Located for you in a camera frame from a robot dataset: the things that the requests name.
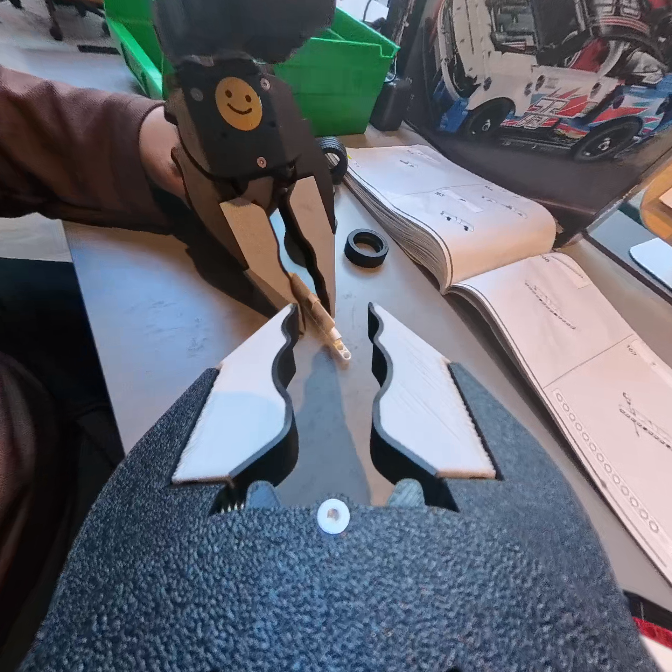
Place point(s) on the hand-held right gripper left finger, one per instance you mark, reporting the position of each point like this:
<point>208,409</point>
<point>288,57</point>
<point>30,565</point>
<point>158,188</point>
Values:
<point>236,420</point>

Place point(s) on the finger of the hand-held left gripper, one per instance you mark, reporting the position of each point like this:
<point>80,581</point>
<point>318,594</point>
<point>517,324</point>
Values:
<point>315,225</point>
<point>252,236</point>

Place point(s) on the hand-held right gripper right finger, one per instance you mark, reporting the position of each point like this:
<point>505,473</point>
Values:
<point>430,420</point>

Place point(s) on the long white brick beam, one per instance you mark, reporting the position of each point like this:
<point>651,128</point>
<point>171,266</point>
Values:
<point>321,317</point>

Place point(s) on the green storage bin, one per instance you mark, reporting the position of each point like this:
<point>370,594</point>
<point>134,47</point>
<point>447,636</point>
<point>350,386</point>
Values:
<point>336,78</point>

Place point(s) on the person's left forearm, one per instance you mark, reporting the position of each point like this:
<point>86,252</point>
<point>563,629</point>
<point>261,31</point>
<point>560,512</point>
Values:
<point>63,147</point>

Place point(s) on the grey desk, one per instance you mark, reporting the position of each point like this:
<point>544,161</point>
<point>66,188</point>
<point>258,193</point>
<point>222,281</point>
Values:
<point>157,315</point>

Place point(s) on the person's left hand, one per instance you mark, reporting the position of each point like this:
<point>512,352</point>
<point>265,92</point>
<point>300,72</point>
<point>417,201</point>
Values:
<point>160,147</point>

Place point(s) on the narrow black rubber tire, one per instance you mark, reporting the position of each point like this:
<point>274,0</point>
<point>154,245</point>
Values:
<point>353,252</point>

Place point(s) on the wide black rubber tire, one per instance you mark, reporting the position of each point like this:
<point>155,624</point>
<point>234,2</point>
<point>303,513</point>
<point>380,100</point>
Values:
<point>336,157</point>

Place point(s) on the open instruction booklet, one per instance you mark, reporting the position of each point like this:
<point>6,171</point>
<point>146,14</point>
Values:
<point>472,210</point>

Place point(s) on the black jacket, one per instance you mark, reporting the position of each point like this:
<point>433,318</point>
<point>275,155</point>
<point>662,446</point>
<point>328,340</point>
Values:
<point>52,325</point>

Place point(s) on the office chair wheel base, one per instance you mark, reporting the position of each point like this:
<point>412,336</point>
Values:
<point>55,23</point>

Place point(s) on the person's torso in brown shirt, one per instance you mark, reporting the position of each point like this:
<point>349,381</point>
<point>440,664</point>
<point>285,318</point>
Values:
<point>21,446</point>

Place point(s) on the race car print box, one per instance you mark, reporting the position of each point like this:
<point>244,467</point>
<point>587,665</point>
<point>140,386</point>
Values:
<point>525,78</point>

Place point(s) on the white tray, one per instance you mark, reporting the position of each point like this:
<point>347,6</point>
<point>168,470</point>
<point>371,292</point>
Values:
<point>653,257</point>

